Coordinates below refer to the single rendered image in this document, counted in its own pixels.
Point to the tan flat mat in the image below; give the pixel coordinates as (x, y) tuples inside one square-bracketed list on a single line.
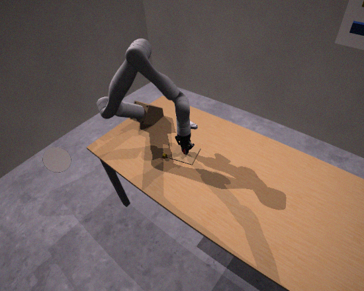
[(186, 158)]

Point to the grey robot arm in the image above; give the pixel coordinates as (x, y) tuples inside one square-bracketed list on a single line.
[(137, 60)]

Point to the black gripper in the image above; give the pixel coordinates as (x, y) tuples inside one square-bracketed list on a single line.
[(185, 142)]

